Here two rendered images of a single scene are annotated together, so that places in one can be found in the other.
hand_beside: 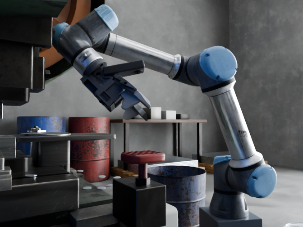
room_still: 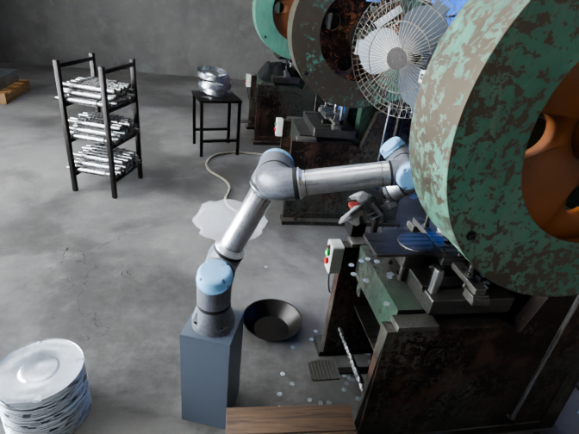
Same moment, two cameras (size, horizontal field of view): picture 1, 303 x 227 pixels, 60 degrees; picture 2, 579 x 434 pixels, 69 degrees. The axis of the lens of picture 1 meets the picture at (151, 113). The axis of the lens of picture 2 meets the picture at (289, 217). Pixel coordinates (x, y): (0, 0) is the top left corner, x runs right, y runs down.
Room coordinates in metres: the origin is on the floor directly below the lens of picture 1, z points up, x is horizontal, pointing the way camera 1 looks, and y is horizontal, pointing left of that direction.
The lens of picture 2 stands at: (2.07, 0.27, 1.52)
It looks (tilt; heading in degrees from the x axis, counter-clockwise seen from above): 28 degrees down; 199
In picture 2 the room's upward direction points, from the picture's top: 7 degrees clockwise
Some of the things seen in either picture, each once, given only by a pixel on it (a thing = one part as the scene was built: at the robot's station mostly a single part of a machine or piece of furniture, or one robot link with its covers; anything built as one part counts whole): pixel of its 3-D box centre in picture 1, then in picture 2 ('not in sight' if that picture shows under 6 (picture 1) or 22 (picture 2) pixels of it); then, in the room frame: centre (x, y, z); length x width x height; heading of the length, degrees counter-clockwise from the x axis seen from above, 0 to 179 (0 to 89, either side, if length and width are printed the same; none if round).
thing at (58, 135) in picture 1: (64, 157); (398, 257); (0.72, 0.24, 0.72); 0.25 x 0.14 x 0.14; 122
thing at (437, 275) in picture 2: (35, 141); (436, 279); (0.84, 0.37, 0.75); 0.03 x 0.03 x 0.10; 32
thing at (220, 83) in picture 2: not in sight; (215, 109); (-1.54, -1.86, 0.40); 0.45 x 0.40 x 0.79; 44
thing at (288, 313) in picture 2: not in sight; (271, 323); (0.55, -0.27, 0.04); 0.30 x 0.30 x 0.07
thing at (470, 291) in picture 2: not in sight; (470, 276); (0.77, 0.48, 0.76); 0.17 x 0.06 x 0.10; 32
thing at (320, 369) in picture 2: not in sight; (376, 369); (0.70, 0.27, 0.14); 0.59 x 0.10 x 0.05; 122
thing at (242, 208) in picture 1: (228, 199); (213, 311); (1.07, -0.31, 0.50); 0.15 x 0.15 x 0.10
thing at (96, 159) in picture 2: not in sight; (102, 126); (-0.30, -2.10, 0.47); 0.46 x 0.43 x 0.95; 102
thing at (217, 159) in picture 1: (229, 170); (214, 283); (1.06, -0.31, 0.62); 0.13 x 0.12 x 0.14; 20
